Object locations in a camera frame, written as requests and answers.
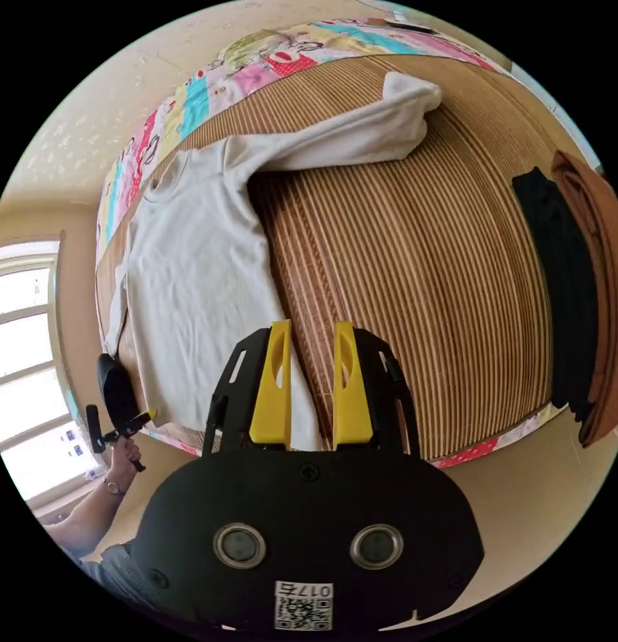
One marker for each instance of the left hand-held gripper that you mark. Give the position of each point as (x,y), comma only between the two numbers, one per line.
(116,388)

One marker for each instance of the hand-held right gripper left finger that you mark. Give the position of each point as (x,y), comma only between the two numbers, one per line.
(272,401)

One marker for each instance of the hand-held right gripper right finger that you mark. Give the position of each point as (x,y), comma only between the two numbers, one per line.
(352,406)

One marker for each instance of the white long sleeve shirt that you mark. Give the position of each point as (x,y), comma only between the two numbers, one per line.
(198,271)

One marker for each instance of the person's left forearm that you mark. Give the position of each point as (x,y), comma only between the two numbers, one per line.
(88,516)

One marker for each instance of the person's left hand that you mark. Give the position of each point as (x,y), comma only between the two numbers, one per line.
(123,459)

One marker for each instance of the window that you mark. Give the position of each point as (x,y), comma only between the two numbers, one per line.
(23,351)

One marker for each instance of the bed with woven mat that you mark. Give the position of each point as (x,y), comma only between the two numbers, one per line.
(419,281)

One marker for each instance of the person's body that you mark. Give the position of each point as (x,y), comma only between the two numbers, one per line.
(113,572)

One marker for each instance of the pile of clothes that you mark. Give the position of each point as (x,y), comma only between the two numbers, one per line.
(570,281)

